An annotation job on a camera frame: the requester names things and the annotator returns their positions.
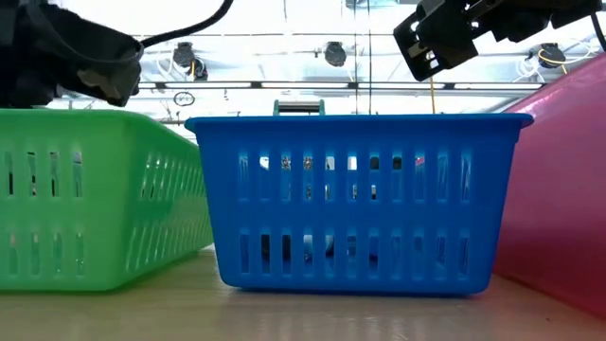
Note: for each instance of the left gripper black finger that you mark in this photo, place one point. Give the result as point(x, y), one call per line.
point(104, 57)

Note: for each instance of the green plastic basket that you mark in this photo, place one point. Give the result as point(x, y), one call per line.
point(109, 213)

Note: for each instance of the red plastic basket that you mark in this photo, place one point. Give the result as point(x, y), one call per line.
point(558, 189)

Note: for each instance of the blue plastic basket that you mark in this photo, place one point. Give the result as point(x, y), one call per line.
point(355, 213)

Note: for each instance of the black horizontal rail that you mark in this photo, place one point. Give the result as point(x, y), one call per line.
point(303, 85)

